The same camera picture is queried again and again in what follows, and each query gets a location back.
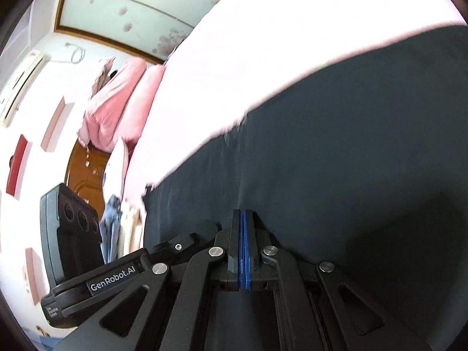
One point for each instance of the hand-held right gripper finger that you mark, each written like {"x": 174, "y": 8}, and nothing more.
{"x": 240, "y": 248}
{"x": 248, "y": 248}

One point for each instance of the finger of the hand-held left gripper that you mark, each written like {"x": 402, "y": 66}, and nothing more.
{"x": 190, "y": 239}

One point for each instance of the green and black hooded jacket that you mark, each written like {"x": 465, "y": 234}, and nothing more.
{"x": 347, "y": 153}

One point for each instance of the folded blue jeans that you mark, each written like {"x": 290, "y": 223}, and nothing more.
{"x": 109, "y": 226}

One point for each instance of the folded cream garment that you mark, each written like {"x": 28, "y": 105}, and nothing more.
{"x": 131, "y": 226}

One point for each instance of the wooden headboard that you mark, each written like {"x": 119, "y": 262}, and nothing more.
{"x": 84, "y": 175}

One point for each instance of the white printed cushion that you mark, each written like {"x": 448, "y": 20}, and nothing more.
{"x": 119, "y": 164}

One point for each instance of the folded pink quilt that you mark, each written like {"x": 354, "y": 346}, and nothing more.
{"x": 117, "y": 109}

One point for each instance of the white air conditioner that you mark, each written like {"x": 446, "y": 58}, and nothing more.
{"x": 20, "y": 87}

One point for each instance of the pink lace-trimmed pillow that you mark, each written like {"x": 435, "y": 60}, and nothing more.
{"x": 102, "y": 73}

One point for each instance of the pink bed blanket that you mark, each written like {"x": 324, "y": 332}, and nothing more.
{"x": 274, "y": 44}

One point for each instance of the floral wardrobe doors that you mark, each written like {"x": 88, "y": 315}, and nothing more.
{"x": 146, "y": 7}

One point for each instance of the pink wall frame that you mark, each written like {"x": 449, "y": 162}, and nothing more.
{"x": 55, "y": 124}
{"x": 33, "y": 274}

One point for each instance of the red wall frame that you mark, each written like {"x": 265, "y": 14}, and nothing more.
{"x": 16, "y": 164}

